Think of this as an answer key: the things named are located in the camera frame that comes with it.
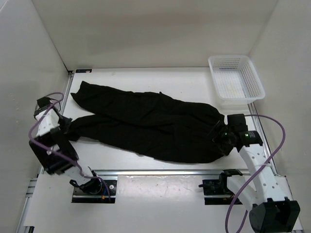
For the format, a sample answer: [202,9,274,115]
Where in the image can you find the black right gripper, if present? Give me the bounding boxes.
[203,120,234,156]

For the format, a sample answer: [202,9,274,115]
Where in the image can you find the black trousers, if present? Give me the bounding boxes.
[69,82,233,164]

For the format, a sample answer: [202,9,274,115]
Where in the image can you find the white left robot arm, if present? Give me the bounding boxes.
[29,96,104,195]

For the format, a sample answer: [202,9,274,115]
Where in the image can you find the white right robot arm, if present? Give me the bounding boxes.
[216,114,300,233]

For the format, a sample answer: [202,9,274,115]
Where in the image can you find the white perforated plastic basket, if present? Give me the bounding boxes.
[208,55,265,109]

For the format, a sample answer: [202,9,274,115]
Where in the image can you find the aluminium left side rail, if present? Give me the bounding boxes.
[29,71,77,175]

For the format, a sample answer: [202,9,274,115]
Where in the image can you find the aluminium rail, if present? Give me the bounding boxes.
[248,103,271,160]
[29,71,77,175]
[92,168,277,178]

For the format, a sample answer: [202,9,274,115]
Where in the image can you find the aluminium right side rail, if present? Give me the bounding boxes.
[248,103,271,160]

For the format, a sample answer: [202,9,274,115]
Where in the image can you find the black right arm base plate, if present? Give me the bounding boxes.
[198,174,235,205]

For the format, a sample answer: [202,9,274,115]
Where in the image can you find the aluminium front rail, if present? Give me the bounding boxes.
[92,168,277,178]

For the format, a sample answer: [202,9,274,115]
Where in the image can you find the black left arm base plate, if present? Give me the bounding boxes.
[70,177,118,204]

